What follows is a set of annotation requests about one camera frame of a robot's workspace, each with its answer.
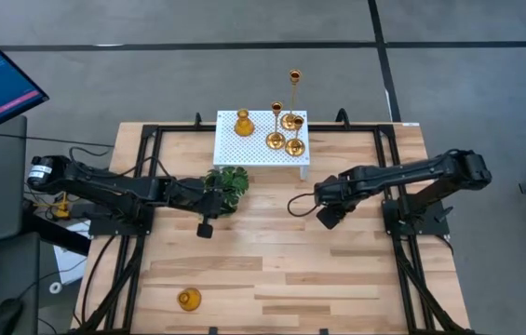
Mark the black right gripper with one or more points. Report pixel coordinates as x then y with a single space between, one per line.
334 191

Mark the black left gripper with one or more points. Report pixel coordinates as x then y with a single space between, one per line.
192 195

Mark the amber glass candle holder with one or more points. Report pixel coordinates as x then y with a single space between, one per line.
189 300
244 126

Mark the short brass candlestick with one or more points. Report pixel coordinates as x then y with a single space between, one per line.
294 148

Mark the medium brass candlestick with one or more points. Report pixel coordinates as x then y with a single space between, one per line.
275 140

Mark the tall brass candlestick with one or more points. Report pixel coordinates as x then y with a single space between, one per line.
288 122

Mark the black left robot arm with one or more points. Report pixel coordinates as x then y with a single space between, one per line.
104 186

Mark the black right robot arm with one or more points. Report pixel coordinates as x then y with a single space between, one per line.
407 174

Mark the artificial green leafy plant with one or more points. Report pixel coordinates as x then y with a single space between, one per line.
232 181

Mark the white perforated metal shelf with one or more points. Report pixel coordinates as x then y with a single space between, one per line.
244 153

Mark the white table label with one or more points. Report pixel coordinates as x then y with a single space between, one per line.
410 124

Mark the white paper sheet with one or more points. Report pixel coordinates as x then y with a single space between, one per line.
69 265

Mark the yellow clamp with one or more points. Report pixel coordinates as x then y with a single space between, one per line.
62 209

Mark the white tape roll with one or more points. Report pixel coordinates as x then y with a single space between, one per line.
51 288

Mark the black computer mouse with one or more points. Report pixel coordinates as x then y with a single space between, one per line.
4 318

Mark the black aluminium table frame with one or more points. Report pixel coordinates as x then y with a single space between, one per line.
174 128

